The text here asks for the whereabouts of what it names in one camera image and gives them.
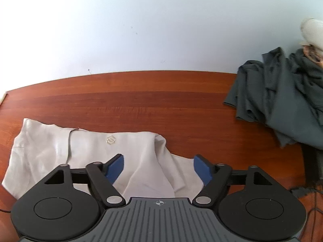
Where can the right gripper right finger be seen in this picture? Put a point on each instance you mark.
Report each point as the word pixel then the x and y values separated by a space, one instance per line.
pixel 214 178

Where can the dark grey garment pile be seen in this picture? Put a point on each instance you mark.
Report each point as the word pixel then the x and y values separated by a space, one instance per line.
pixel 283 92

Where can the beige satin shirt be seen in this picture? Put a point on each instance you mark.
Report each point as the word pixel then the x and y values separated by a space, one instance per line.
pixel 150 169

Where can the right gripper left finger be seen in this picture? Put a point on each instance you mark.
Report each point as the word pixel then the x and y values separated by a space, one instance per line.
pixel 101 179

